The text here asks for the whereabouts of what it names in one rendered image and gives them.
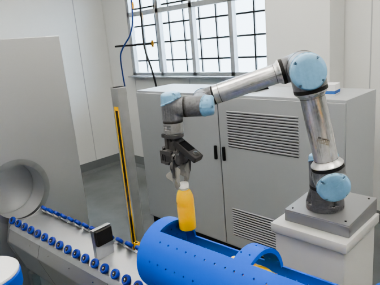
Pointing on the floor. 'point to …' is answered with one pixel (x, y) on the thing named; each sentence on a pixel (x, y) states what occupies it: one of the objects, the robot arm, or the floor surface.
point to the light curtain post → (128, 162)
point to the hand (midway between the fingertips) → (182, 184)
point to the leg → (34, 278)
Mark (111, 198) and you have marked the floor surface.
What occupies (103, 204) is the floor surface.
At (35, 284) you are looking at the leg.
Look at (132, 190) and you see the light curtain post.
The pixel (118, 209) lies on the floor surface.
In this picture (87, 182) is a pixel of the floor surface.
